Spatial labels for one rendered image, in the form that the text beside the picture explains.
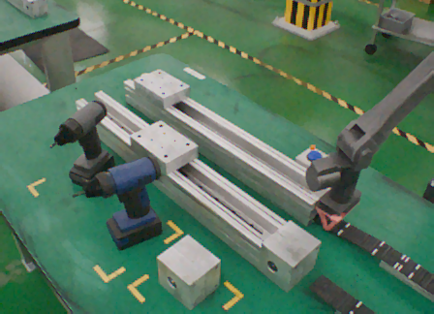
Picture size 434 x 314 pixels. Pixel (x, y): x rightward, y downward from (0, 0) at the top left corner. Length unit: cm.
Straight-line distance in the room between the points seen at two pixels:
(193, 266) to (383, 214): 57
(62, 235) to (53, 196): 15
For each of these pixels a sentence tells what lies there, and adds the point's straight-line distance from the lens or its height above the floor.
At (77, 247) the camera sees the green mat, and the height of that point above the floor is 78.
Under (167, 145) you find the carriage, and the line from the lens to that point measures 116.
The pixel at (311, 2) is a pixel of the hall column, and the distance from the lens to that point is 416.
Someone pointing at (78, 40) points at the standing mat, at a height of 1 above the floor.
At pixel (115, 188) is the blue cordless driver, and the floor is 97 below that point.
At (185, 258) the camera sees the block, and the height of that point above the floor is 87.
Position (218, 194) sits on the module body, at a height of 83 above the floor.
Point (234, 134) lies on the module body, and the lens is 129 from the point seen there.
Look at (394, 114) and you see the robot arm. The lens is 98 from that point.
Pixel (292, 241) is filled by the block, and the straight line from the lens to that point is 98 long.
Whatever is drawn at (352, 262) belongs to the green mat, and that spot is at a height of 78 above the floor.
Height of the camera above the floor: 161
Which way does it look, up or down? 38 degrees down
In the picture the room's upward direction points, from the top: 2 degrees clockwise
